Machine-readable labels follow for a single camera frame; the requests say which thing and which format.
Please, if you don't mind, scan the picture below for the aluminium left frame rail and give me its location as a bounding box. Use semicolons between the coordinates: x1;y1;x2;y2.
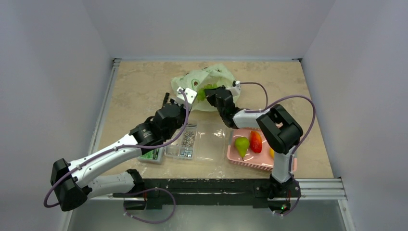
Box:
79;58;122;160

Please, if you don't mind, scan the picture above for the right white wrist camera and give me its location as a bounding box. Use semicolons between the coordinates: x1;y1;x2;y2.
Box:
226;81;241;97

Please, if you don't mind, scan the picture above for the yellow fake fruit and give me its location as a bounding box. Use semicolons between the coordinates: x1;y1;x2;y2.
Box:
234;137;250;159

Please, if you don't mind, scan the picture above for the aluminium frame rail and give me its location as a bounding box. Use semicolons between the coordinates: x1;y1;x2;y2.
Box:
79;58;122;160
88;176;345;200
113;56;303;62

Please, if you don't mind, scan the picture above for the green white small box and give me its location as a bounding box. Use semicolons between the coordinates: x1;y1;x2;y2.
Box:
137;148;163;165

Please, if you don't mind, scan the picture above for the pink plastic basket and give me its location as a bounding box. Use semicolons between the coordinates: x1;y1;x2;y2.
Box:
227;127;298;173

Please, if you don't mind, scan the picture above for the aluminium front frame rail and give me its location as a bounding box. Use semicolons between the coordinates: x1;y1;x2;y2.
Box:
88;176;345;200

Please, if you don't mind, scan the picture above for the green fake grape bunch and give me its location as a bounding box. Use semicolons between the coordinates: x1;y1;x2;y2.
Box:
197;84;218;102

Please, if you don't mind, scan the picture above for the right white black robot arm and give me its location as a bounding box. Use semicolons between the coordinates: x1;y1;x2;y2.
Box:
204;87;303;196

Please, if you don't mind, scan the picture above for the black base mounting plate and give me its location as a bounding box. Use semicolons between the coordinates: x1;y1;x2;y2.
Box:
113;179;301;212

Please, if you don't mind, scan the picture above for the black T-handle tool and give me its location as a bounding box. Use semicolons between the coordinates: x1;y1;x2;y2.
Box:
162;92;170;108

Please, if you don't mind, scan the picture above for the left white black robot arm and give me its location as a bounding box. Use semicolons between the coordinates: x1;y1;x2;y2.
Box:
43;99;192;212

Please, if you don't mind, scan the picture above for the aluminium back frame rail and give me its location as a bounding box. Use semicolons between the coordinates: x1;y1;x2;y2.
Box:
113;56;303;62

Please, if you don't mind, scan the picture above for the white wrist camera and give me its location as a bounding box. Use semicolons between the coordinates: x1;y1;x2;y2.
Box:
174;87;197;111
226;81;241;97

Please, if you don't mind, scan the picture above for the clear plastic screw organizer box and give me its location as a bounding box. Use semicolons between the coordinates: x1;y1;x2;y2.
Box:
164;121;228;163

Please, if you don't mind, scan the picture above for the yellow orange fake lemon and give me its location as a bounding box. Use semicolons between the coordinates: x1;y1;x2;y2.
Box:
269;148;275;159

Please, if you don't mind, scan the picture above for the orange fake fruit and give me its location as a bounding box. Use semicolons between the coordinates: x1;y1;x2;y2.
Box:
250;130;262;154

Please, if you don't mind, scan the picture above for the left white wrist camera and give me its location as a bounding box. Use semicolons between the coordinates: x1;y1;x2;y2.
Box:
174;87;197;111

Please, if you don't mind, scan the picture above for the light green plastic bag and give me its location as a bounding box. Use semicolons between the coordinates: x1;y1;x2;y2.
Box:
171;64;236;112

